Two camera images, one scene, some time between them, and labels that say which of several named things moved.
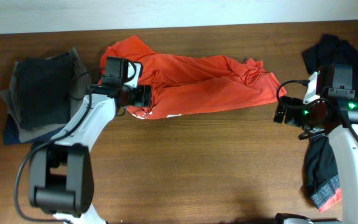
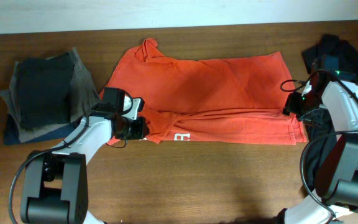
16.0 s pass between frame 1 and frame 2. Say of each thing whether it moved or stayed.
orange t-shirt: moved
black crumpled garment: stayed
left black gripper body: moved
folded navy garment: stayed
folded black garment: stayed
